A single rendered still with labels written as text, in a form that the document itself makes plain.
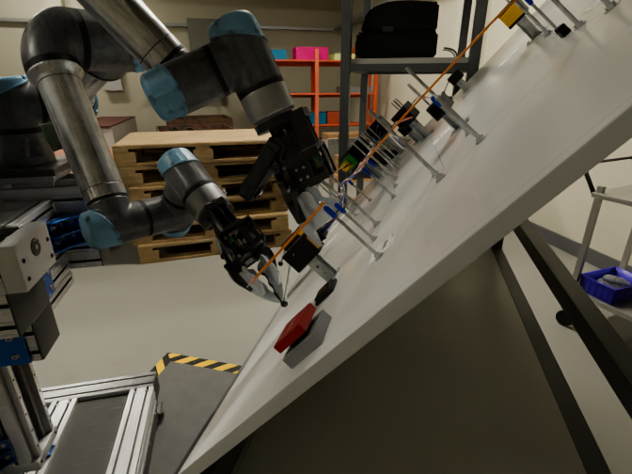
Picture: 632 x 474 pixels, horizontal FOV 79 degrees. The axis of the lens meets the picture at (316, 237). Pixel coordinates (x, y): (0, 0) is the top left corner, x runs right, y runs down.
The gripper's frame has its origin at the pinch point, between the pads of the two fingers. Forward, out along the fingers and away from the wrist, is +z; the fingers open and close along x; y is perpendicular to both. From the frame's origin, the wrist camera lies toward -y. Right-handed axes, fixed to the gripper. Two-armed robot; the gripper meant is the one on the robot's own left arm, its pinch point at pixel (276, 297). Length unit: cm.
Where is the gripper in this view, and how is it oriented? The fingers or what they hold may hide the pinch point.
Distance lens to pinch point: 71.8
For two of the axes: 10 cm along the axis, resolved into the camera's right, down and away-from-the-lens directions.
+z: 6.2, 7.4, -2.6
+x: 7.7, -5.2, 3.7
